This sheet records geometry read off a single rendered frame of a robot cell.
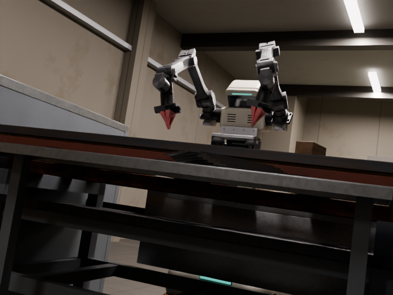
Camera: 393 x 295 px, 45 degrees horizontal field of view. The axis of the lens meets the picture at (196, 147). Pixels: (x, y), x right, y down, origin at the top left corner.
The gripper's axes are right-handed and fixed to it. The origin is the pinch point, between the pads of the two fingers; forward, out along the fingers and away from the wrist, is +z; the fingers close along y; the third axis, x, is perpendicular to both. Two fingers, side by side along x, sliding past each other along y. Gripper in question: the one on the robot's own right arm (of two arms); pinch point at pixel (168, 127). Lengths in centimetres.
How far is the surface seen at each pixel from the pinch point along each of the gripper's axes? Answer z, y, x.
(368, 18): -227, 100, 413
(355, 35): -224, 82, 451
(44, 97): -23, -59, -7
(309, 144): 22, 60, -27
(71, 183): 16, -55, 8
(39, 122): -11, -62, -6
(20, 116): -11, -62, -19
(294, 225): 42, 41, 46
